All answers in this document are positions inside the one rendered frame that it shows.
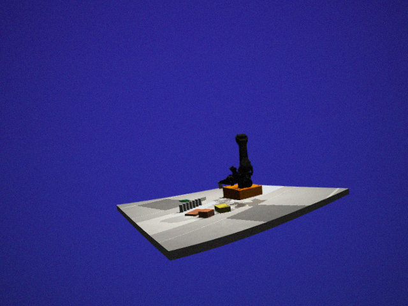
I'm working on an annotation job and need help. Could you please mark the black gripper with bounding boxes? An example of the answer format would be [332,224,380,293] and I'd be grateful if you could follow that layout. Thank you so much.
[219,174,243,186]

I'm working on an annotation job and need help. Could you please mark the yellow rectangular block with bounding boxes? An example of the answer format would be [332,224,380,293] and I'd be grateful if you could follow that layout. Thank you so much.
[214,204,231,213]

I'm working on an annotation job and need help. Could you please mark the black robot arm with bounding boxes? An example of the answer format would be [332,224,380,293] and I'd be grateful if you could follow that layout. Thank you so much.
[229,133,253,188]

